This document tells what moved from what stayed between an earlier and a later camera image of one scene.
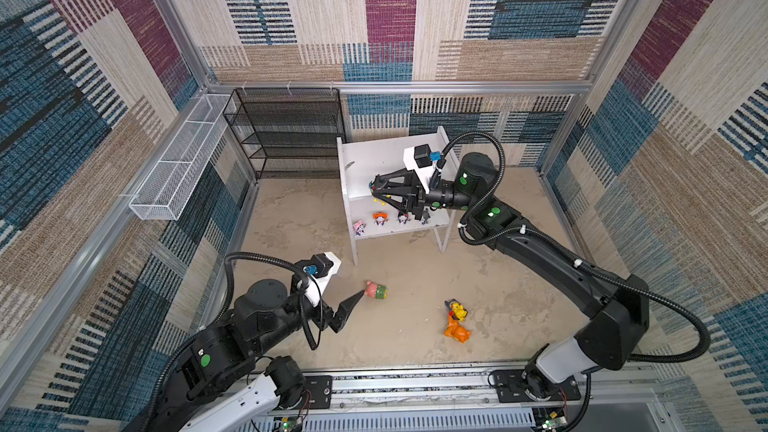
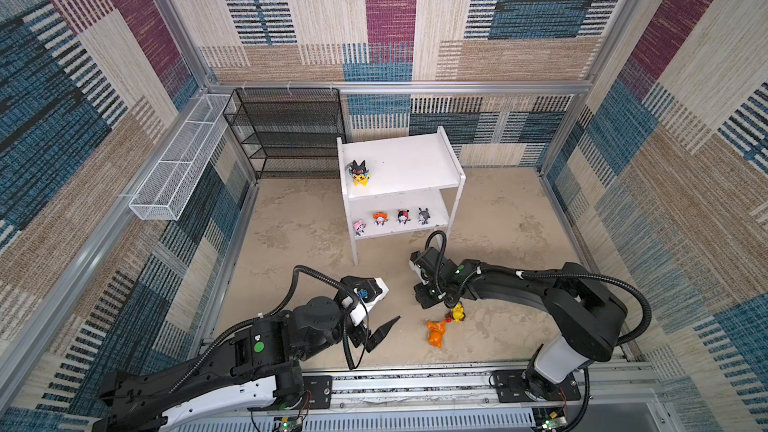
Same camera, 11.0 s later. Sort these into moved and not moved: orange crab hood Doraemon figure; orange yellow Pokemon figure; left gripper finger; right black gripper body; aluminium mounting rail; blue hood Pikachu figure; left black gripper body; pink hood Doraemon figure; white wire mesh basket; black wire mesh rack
Moved: orange yellow Pokemon figure; left gripper finger; right black gripper body; left black gripper body
Not moved: white wire mesh basket; orange crab hood Doraemon figure; aluminium mounting rail; black wire mesh rack; pink hood Doraemon figure; blue hood Pikachu figure
